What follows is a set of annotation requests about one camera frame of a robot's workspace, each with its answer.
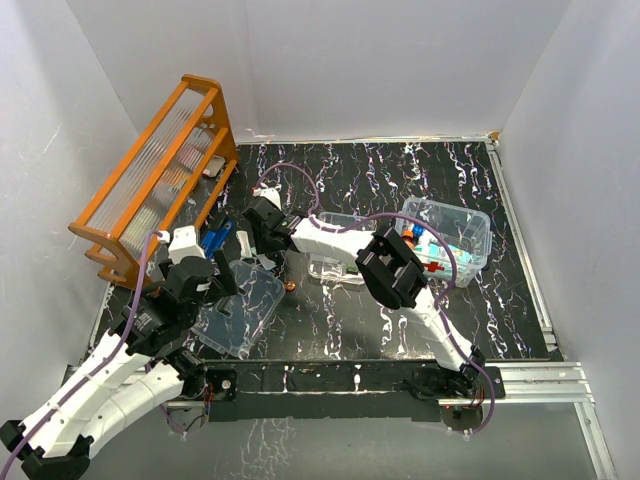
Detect clear compartment organizer tray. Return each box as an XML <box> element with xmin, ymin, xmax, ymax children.
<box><xmin>308</xmin><ymin>212</ymin><xmax>377</xmax><ymax>286</ymax></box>

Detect brown bottle orange cap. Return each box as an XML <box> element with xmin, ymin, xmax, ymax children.
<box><xmin>401</xmin><ymin>230</ymin><xmax>416</xmax><ymax>250</ymax></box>

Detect teal tape packet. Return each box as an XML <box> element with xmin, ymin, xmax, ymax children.
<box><xmin>449</xmin><ymin>245</ymin><xmax>473</xmax><ymax>264</ymax></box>

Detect clear medicine kit box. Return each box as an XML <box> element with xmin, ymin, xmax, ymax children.
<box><xmin>395</xmin><ymin>196</ymin><xmax>493</xmax><ymax>288</ymax></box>

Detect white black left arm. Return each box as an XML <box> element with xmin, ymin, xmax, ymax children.
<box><xmin>1</xmin><ymin>250</ymin><xmax>238</xmax><ymax>479</ymax></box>

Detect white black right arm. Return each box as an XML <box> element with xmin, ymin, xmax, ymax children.
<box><xmin>243</xmin><ymin>196</ymin><xmax>485</xmax><ymax>397</ymax></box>

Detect blue stapler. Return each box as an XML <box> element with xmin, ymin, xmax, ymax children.
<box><xmin>201</xmin><ymin>216</ymin><xmax>234</xmax><ymax>259</ymax></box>

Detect orange wooden rack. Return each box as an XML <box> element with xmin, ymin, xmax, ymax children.
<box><xmin>68</xmin><ymin>74</ymin><xmax>239</xmax><ymax>289</ymax></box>

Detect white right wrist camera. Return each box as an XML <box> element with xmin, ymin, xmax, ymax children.
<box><xmin>253</xmin><ymin>186</ymin><xmax>282</xmax><ymax>209</ymax></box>

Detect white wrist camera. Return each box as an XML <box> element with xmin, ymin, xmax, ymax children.
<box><xmin>168</xmin><ymin>225</ymin><xmax>205</xmax><ymax>264</ymax></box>
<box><xmin>253</xmin><ymin>186</ymin><xmax>282</xmax><ymax>209</ymax></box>

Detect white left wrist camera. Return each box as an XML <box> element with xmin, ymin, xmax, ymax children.
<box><xmin>168</xmin><ymin>225</ymin><xmax>205</xmax><ymax>264</ymax></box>

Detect clear kit lid black handle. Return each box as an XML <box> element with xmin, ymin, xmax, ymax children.
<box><xmin>192</xmin><ymin>260</ymin><xmax>285</xmax><ymax>359</ymax></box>

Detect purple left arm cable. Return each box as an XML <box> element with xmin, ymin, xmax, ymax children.
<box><xmin>2</xmin><ymin>229</ymin><xmax>171</xmax><ymax>480</ymax></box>

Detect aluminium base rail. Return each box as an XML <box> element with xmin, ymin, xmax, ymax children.
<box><xmin>181</xmin><ymin>360</ymin><xmax>593</xmax><ymax>406</ymax></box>

